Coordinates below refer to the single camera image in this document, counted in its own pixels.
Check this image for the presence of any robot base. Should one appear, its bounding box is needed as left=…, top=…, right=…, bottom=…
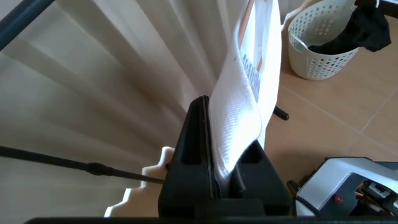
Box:
left=287, top=157, right=398, bottom=218

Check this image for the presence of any pink clothes hanger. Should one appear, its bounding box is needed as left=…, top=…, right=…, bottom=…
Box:
left=238, top=0, right=264, bottom=73

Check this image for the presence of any black clothes rack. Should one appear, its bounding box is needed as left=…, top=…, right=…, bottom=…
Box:
left=0, top=0, right=290, bottom=184

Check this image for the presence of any white laundry basket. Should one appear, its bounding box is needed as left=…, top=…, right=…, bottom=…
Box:
left=287, top=0, right=360, bottom=81

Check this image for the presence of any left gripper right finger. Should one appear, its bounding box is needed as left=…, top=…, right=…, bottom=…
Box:
left=223, top=139, right=292, bottom=217

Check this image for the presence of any black garment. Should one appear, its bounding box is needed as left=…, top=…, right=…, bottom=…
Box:
left=307, top=2, right=392, bottom=55

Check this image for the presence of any white printed t-shirt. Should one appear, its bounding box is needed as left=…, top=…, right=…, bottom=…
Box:
left=207, top=0, right=282, bottom=200

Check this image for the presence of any beige curtain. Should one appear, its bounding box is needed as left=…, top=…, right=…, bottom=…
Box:
left=0, top=0, right=307, bottom=224

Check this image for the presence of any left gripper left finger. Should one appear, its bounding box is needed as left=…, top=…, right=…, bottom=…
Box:
left=158, top=95, right=221, bottom=217

